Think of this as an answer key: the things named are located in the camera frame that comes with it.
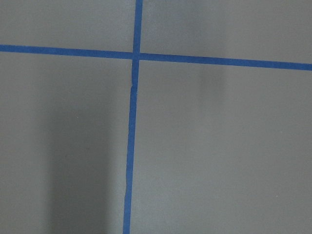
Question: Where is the brown paper table cover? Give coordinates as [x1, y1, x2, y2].
[0, 0, 312, 234]

